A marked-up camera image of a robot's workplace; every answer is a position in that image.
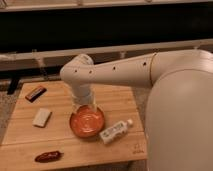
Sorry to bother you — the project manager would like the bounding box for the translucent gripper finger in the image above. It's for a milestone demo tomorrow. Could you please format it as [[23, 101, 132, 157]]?
[[91, 94, 98, 112], [72, 95, 80, 114]]

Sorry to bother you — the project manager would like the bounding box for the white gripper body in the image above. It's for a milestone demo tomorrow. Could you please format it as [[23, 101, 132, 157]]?
[[70, 83, 94, 104]]

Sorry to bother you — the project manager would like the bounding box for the orange ceramic bowl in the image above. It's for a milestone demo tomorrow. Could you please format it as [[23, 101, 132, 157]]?
[[69, 105, 105, 138]]

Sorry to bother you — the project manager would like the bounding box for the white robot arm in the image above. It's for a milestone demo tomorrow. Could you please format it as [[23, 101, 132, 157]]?
[[60, 49, 213, 171]]

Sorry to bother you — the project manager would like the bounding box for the white sponge block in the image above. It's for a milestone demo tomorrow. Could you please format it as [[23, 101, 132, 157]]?
[[33, 108, 52, 127]]

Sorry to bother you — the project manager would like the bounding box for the black brown rectangular bar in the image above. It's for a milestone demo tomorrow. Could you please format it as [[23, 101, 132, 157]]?
[[25, 86, 47, 102]]

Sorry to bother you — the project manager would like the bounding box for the white plastic bottle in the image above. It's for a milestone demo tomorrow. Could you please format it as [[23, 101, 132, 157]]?
[[99, 119, 133, 144]]

